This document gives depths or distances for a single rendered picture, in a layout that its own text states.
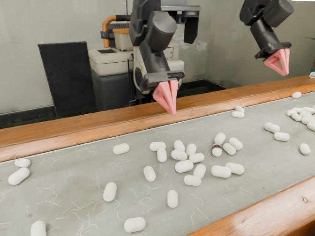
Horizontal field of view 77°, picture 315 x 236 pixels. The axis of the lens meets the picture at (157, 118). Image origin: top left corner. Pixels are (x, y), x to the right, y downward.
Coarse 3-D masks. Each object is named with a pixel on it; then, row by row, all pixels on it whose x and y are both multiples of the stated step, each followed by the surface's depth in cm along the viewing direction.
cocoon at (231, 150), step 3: (225, 144) 45; (228, 144) 45; (225, 147) 45; (228, 147) 44; (231, 147) 44; (225, 150) 45; (228, 150) 44; (231, 150) 43; (234, 150) 43; (228, 153) 44; (231, 153) 43; (234, 153) 44
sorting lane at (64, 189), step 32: (160, 128) 54; (192, 128) 54; (224, 128) 54; (256, 128) 54; (288, 128) 54; (32, 160) 43; (64, 160) 43; (96, 160) 43; (128, 160) 43; (224, 160) 43; (256, 160) 43; (288, 160) 43; (0, 192) 35; (32, 192) 35; (64, 192) 35; (96, 192) 35; (128, 192) 35; (160, 192) 35; (192, 192) 35; (224, 192) 35; (256, 192) 35; (0, 224) 30; (32, 224) 30; (64, 224) 30; (96, 224) 30; (160, 224) 30; (192, 224) 30
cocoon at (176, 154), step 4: (172, 152) 42; (176, 152) 42; (180, 152) 42; (184, 152) 42; (172, 156) 42; (176, 156) 42; (180, 156) 42; (184, 156) 41; (180, 160) 42; (184, 160) 42
